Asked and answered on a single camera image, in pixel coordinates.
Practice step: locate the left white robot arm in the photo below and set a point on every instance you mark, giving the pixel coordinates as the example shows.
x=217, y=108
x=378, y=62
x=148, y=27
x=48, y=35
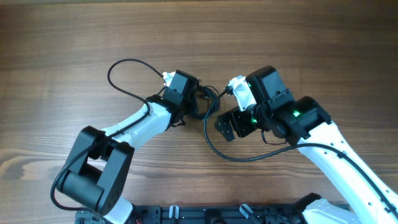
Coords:
x=96, y=169

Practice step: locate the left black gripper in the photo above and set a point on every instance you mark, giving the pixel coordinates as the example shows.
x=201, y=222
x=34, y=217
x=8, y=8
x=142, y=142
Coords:
x=191, y=99

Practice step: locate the black aluminium base frame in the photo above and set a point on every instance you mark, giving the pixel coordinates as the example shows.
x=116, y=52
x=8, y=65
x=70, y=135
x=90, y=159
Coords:
x=273, y=213

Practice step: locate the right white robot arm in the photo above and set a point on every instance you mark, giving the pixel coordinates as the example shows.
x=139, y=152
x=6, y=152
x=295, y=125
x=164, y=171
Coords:
x=311, y=130

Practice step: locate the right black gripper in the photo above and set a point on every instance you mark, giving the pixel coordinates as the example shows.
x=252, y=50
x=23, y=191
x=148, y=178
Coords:
x=233, y=123

